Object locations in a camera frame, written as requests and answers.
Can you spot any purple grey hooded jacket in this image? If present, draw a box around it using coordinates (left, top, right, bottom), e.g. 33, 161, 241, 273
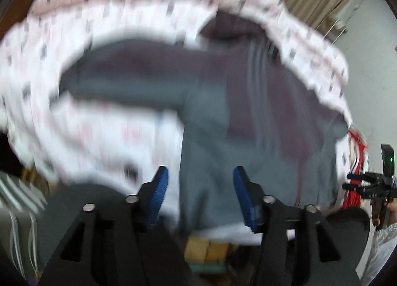
59, 12, 348, 232

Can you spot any person's right hand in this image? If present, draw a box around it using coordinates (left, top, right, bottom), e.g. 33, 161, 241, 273
371, 199, 396, 227

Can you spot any pink cat print duvet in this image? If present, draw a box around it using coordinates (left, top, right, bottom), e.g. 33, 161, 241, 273
1, 0, 352, 243

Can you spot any white wire rack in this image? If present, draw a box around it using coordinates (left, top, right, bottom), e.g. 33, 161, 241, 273
316, 10, 356, 45

